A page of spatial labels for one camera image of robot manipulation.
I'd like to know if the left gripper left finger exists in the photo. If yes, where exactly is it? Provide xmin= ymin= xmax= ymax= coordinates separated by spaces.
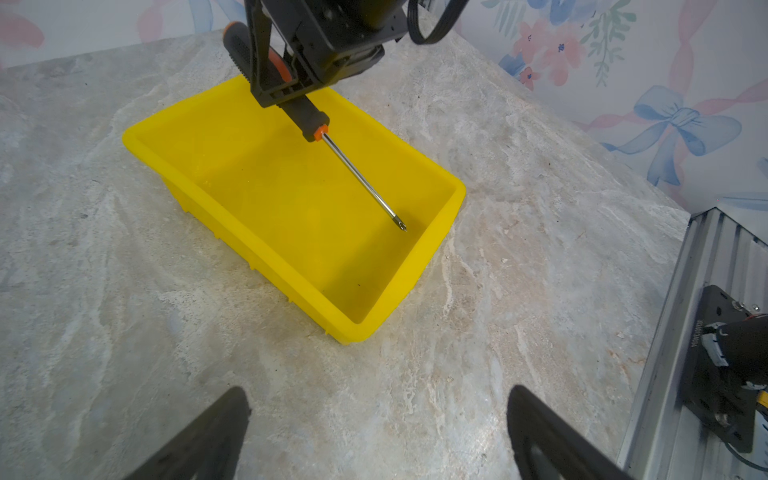
xmin=128 ymin=386 xmax=251 ymax=479

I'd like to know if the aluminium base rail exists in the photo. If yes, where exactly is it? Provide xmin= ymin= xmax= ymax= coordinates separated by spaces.
xmin=618 ymin=208 xmax=767 ymax=479

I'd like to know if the black orange handled screwdriver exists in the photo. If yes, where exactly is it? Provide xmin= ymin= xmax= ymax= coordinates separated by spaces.
xmin=223 ymin=22 xmax=407 ymax=231

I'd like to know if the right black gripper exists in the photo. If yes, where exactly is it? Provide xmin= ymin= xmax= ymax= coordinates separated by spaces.
xmin=244 ymin=1 xmax=407 ymax=109

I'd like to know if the yellow plastic bin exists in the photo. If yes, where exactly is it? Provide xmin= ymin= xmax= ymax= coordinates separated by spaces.
xmin=123 ymin=76 xmax=466 ymax=345

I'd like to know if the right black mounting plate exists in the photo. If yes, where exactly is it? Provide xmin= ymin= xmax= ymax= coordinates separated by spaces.
xmin=680 ymin=285 xmax=767 ymax=454

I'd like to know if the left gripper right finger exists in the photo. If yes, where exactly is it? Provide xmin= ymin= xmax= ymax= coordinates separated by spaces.
xmin=506 ymin=385 xmax=629 ymax=480

